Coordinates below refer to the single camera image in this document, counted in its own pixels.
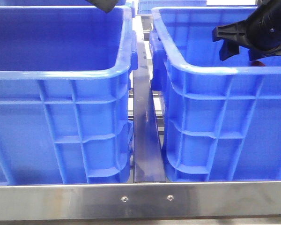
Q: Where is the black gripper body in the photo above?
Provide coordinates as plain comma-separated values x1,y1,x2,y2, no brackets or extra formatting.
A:
241,0,281,51

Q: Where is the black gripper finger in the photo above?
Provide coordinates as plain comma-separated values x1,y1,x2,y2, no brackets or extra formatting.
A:
212,22,247,61
249,47,281,61

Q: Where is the red button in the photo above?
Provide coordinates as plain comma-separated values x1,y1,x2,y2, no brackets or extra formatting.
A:
250,60,265,67

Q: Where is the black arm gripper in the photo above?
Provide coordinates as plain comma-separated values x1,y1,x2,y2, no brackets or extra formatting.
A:
86,0,119,13

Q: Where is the right blue plastic bin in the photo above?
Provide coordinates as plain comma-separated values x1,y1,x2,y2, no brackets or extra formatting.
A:
150,6,281,182

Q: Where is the blue plastic bin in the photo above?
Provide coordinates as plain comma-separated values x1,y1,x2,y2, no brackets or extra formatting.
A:
150,6,281,182
0,6,138,186

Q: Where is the rear right blue bin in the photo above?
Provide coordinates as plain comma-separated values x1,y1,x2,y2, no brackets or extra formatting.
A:
137,0,207,15

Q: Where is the steel divider bar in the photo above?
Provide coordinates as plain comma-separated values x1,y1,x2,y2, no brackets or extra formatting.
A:
133,31,166,183

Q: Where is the left blue plastic bin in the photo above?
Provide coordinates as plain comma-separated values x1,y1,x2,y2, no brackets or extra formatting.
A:
0,6,138,186

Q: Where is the rear left blue bin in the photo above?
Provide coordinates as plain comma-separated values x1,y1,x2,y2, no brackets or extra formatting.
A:
0,0,135,10

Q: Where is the stainless steel front rail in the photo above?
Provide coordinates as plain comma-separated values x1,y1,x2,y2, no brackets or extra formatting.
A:
0,181,281,221

